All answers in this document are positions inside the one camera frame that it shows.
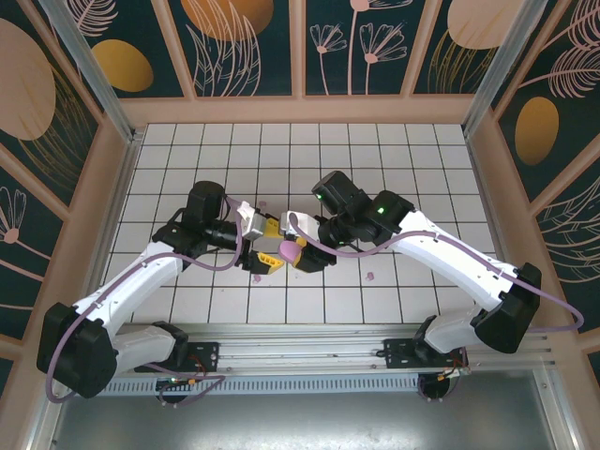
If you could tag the aluminium corner post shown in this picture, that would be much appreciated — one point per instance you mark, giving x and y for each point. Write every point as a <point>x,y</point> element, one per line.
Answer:
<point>501,70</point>
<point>94,70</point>

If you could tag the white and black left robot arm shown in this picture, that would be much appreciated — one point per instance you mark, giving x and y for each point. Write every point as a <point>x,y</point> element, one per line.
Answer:
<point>136,281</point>

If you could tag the aluminium side rail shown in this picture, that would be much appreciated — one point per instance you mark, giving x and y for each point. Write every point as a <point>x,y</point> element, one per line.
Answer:
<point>491,211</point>
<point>115,211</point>

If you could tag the grey metal base plate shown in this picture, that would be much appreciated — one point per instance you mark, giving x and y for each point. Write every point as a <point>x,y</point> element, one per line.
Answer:
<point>300,422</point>

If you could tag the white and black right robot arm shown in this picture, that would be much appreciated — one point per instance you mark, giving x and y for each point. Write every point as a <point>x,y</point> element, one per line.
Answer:
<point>450,253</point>

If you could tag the pink earbud charging case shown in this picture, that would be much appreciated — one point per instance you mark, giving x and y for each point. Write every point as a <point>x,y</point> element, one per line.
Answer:
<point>289,250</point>

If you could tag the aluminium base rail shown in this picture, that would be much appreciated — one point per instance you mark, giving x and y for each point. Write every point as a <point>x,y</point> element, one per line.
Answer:
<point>300,349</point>

